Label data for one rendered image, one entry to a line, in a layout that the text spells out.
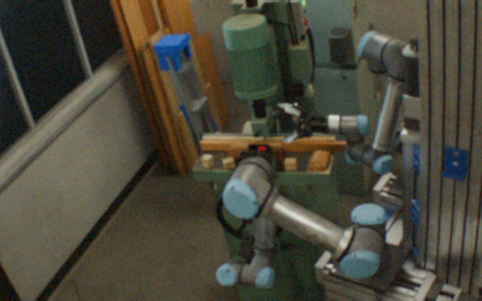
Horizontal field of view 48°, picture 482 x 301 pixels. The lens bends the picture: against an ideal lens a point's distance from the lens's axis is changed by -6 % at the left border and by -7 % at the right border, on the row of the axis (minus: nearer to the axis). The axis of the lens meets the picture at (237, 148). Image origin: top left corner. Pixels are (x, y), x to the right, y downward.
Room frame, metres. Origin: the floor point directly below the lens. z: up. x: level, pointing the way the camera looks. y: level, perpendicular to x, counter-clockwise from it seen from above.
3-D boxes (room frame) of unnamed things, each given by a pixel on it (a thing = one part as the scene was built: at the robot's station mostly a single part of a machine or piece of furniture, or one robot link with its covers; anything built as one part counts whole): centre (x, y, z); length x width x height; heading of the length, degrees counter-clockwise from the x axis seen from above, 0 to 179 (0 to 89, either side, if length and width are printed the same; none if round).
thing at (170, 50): (3.01, 0.19, 0.58); 0.27 x 0.25 x 1.16; 65
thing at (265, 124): (2.15, -0.13, 1.03); 0.14 x 0.07 x 0.09; 158
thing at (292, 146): (2.12, -0.15, 0.92); 0.67 x 0.02 x 0.04; 68
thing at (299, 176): (2.03, -0.08, 0.87); 0.61 x 0.30 x 0.06; 68
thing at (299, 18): (2.38, -0.37, 1.40); 0.10 x 0.06 x 0.16; 158
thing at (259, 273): (1.48, 0.02, 0.82); 0.11 x 0.11 x 0.08; 65
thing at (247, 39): (2.13, -0.12, 1.35); 0.18 x 0.18 x 0.31
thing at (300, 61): (2.28, -0.34, 1.23); 0.09 x 0.08 x 0.15; 158
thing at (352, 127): (1.81, -0.44, 1.14); 0.11 x 0.08 x 0.09; 68
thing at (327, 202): (2.25, -0.17, 0.36); 0.58 x 0.45 x 0.71; 158
